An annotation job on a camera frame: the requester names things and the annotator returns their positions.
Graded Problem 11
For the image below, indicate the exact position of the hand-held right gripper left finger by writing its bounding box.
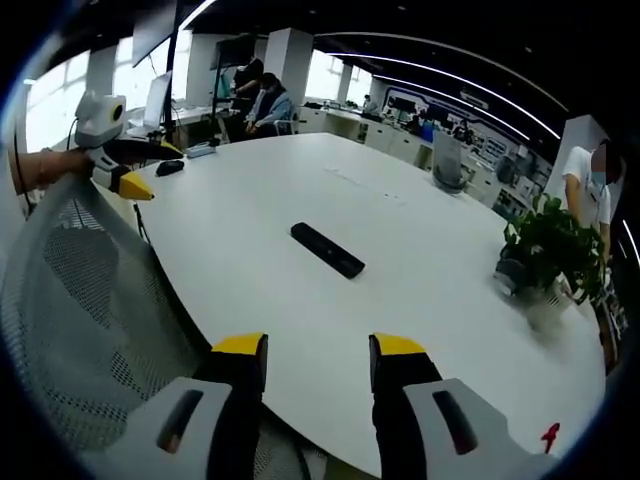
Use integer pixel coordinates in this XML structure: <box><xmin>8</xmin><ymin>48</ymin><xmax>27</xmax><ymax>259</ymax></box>
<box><xmin>97</xmin><ymin>331</ymin><xmax>269</xmax><ymax>480</ymax></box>

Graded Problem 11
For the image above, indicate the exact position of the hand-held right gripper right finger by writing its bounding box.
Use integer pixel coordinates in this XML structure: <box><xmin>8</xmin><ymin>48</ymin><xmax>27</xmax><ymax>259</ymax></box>
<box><xmin>368</xmin><ymin>332</ymin><xmax>560</xmax><ymax>480</ymax></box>

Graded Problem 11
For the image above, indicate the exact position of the black remote control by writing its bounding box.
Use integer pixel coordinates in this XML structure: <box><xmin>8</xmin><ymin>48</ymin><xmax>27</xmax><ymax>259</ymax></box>
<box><xmin>290</xmin><ymin>222</ymin><xmax>367</xmax><ymax>281</ymax></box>

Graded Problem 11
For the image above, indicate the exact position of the person's left hand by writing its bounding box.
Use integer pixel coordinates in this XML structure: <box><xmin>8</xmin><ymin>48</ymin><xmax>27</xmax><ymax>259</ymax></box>
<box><xmin>8</xmin><ymin>147</ymin><xmax>95</xmax><ymax>194</ymax></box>

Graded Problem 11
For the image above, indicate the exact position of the white computer monitor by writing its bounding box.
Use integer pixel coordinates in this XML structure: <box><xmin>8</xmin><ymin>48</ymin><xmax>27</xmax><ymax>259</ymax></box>
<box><xmin>143</xmin><ymin>69</ymin><xmax>174</xmax><ymax>132</ymax></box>

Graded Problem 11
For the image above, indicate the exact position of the black monitor stand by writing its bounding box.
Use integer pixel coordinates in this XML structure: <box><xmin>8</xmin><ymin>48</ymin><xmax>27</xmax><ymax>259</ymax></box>
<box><xmin>160</xmin><ymin>0</ymin><xmax>182</xmax><ymax>149</ymax></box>

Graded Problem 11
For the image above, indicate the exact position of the white office chair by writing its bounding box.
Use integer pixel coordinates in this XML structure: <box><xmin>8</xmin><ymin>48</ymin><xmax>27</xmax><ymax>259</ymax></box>
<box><xmin>273</xmin><ymin>110</ymin><xmax>299</xmax><ymax>137</ymax></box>

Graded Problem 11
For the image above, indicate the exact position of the grey mesh office chair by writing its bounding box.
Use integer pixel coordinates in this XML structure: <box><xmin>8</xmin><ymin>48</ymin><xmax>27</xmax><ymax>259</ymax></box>
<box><xmin>0</xmin><ymin>171</ymin><xmax>311</xmax><ymax>480</ymax></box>

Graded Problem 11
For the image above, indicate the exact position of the green potted plant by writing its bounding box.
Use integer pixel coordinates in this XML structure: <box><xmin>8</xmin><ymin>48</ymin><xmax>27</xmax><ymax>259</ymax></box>
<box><xmin>493</xmin><ymin>192</ymin><xmax>610</xmax><ymax>329</ymax></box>

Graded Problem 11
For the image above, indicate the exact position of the clear glass jug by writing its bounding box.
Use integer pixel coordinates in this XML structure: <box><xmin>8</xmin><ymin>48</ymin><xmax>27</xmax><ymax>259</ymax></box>
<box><xmin>431</xmin><ymin>129</ymin><xmax>470</xmax><ymax>194</ymax></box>

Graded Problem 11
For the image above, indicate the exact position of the black cable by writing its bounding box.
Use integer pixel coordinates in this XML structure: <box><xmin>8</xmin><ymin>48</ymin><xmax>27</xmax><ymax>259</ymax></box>
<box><xmin>11</xmin><ymin>127</ymin><xmax>36</xmax><ymax>219</ymax></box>

